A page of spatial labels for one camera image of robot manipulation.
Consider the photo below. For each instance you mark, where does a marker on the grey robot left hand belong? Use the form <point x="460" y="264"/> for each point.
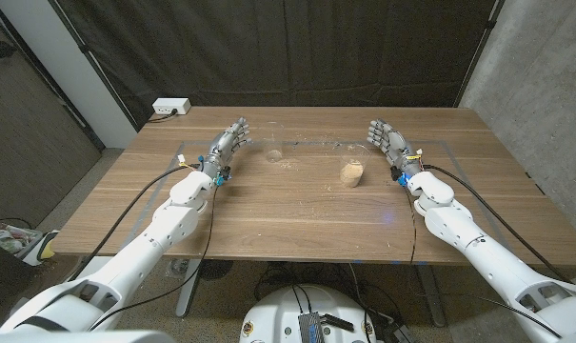
<point x="223" y="147"/>

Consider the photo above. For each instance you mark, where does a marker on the grey finned electronics box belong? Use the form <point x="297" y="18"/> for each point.
<point x="311" y="328"/>

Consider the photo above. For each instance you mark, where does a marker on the black bulky object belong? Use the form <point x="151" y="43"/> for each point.
<point x="2" y="281"/>

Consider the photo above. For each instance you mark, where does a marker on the clear plastic cup holding sugar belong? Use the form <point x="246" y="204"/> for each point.
<point x="353" y="155"/>

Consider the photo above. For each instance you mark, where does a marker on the white robot torso edge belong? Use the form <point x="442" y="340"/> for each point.
<point x="78" y="337"/>

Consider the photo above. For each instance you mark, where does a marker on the yellow and black object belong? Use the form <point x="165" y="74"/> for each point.
<point x="47" y="248"/>

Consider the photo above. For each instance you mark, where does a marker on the grey table leg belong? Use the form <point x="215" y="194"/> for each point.
<point x="432" y="300"/>
<point x="187" y="290"/>

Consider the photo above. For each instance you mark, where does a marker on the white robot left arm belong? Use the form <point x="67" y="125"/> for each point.
<point x="173" y="224"/>

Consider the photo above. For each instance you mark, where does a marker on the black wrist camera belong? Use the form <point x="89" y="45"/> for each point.
<point x="223" y="175"/>
<point x="399" y="176"/>

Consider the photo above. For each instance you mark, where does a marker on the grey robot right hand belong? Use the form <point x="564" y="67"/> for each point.
<point x="394" y="145"/>

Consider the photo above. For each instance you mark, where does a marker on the black backdrop stand pole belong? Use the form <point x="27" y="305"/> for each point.
<point x="478" y="50"/>
<point x="94" y="64"/>

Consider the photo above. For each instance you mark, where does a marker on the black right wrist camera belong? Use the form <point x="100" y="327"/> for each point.
<point x="399" y="176"/>

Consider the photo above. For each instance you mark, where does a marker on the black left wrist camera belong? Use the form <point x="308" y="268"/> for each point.
<point x="223" y="175"/>

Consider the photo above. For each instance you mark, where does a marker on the colourful patterned cloth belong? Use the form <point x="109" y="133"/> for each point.
<point x="6" y="236"/>

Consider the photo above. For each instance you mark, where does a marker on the spilled sugar crumbs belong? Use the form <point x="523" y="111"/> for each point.
<point x="287" y="165"/>

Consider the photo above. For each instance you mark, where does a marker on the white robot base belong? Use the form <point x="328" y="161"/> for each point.
<point x="278" y="314"/>

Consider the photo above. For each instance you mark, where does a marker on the round black floor fan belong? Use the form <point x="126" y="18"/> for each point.
<point x="216" y="269"/>

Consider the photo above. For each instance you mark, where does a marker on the brown sugar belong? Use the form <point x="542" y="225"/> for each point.
<point x="351" y="175"/>

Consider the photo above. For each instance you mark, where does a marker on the white power strip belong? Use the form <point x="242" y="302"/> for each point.
<point x="171" y="106"/>

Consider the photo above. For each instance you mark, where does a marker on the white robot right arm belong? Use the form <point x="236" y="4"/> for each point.
<point x="459" y="224"/>

